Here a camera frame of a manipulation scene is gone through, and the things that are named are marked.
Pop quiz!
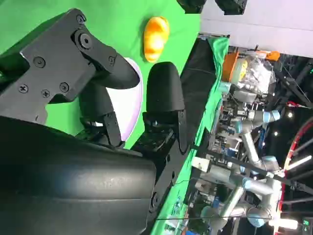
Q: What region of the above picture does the small orange object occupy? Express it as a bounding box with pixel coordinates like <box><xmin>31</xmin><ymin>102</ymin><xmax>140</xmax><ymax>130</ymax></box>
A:
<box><xmin>266</xmin><ymin>50</ymin><xmax>281</xmax><ymax>61</ymax></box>

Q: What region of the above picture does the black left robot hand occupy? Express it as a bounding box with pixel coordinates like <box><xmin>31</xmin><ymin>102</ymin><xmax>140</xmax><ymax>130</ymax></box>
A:
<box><xmin>176</xmin><ymin>0</ymin><xmax>246</xmax><ymax>16</ymax></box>

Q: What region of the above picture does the green table cloth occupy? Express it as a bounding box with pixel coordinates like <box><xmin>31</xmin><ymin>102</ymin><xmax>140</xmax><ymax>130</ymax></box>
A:
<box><xmin>0</xmin><ymin>0</ymin><xmax>230</xmax><ymax>235</ymax></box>

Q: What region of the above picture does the clear plastic bag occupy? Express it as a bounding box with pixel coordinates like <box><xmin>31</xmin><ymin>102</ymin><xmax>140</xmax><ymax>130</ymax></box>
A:
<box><xmin>234</xmin><ymin>52</ymin><xmax>277</xmax><ymax>96</ymax></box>

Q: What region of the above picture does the black cloth at table edge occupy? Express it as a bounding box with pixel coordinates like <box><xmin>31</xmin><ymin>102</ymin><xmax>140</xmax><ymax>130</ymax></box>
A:
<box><xmin>180</xmin><ymin>38</ymin><xmax>221</xmax><ymax>149</ymax></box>

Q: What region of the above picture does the lilac plate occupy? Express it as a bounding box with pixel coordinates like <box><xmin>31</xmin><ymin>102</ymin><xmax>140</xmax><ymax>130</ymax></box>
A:
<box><xmin>105</xmin><ymin>57</ymin><xmax>144</xmax><ymax>143</ymax></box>

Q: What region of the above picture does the orange basket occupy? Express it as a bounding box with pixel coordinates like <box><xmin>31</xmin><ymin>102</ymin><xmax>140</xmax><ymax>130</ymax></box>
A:
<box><xmin>222</xmin><ymin>52</ymin><xmax>239</xmax><ymax>82</ymax></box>

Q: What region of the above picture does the red ring frame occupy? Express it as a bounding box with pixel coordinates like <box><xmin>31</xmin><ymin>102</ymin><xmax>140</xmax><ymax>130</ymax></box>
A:
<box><xmin>280</xmin><ymin>117</ymin><xmax>313</xmax><ymax>235</ymax></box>

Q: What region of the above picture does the small white box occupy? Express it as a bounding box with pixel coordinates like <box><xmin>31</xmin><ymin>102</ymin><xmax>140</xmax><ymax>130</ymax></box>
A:
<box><xmin>191</xmin><ymin>156</ymin><xmax>211</xmax><ymax>172</ymax></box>

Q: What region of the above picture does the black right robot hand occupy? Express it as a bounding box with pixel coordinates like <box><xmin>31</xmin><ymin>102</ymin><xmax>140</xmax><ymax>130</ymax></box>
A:
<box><xmin>0</xmin><ymin>8</ymin><xmax>191</xmax><ymax>235</ymax></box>

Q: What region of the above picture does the orange toy bread roll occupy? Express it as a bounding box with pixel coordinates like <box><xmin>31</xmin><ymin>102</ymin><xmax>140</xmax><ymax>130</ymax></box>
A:
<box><xmin>142</xmin><ymin>16</ymin><xmax>171</xmax><ymax>62</ymax></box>

